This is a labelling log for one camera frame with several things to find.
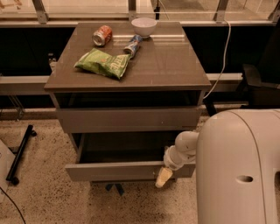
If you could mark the grey top drawer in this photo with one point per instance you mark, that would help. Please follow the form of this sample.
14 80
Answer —
89 120

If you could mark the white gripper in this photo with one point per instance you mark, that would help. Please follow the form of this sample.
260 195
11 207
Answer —
169 159

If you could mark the black wheeled stand leg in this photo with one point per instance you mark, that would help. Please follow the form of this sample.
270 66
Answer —
11 176

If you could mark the black office chair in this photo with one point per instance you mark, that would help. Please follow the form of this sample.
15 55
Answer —
263 80

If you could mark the green chip bag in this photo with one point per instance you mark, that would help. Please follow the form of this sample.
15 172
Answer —
99 62

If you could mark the grey drawer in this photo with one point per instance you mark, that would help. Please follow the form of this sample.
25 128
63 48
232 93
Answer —
129 156
89 120

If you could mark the orange soda can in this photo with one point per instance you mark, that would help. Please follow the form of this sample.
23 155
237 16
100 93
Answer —
102 35

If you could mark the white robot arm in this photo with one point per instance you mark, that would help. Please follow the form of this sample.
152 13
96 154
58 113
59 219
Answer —
237 157

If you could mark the white panel at left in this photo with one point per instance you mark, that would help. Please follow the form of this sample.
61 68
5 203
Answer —
6 160

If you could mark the white bowl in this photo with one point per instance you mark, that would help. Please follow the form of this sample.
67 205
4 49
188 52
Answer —
144 26

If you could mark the grey drawer cabinet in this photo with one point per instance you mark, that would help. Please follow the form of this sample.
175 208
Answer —
165 73

